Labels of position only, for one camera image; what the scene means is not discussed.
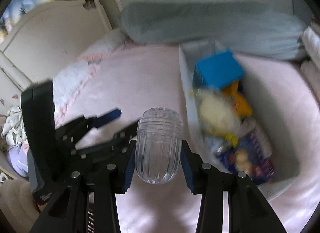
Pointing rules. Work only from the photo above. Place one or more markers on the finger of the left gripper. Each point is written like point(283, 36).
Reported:
point(119, 141)
point(74, 131)

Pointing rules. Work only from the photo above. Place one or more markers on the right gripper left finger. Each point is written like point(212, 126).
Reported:
point(84, 199)

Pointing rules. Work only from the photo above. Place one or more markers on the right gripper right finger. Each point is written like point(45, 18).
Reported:
point(249, 211)

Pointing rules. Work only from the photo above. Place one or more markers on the clear ribbed plastic capsule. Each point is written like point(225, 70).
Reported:
point(158, 148)

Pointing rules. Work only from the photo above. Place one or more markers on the clear pack of cream pads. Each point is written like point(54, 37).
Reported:
point(216, 115)

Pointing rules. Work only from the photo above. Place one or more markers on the blue cartoon carton box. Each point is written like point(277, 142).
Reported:
point(217, 71)

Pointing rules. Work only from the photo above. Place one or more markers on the floral quilt with pink ruffle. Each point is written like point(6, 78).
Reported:
point(68, 83)

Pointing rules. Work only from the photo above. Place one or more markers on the crumpled clothes pile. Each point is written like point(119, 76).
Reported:
point(16, 144)

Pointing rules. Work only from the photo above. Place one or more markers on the dark blue snack packet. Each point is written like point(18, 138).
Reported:
point(247, 156)

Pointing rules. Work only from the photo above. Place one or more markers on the pink bed sheet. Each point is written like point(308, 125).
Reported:
point(137, 78)

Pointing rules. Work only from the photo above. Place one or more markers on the cream wooden headboard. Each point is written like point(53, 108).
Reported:
point(50, 37)

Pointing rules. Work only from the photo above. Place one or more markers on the orange packet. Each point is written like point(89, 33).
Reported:
point(238, 101)

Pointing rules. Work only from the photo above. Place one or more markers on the white floral folded cloth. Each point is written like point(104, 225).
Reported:
point(310, 68)

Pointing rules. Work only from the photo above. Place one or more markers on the grey pillow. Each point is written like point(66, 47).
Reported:
point(243, 26)

